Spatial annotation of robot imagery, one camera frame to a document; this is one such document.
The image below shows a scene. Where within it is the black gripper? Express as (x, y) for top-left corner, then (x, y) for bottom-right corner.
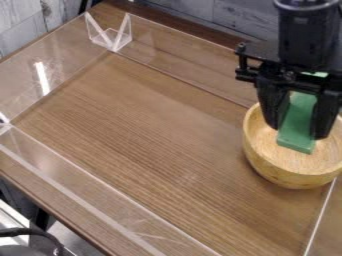
(235, 0), (342, 140)

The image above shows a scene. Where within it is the green rectangular block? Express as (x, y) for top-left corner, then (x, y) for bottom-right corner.
(275, 70), (331, 155)

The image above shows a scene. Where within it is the light wooden bowl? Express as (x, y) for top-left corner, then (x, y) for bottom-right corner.
(242, 104), (342, 189)

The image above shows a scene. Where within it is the clear acrylic tray wall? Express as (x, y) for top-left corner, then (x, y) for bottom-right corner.
(0, 6), (342, 256)

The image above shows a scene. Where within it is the clear acrylic corner bracket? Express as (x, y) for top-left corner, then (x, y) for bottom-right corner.
(84, 13), (132, 52)

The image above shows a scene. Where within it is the black cable at table edge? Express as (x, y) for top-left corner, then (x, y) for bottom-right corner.
(0, 227), (68, 256)

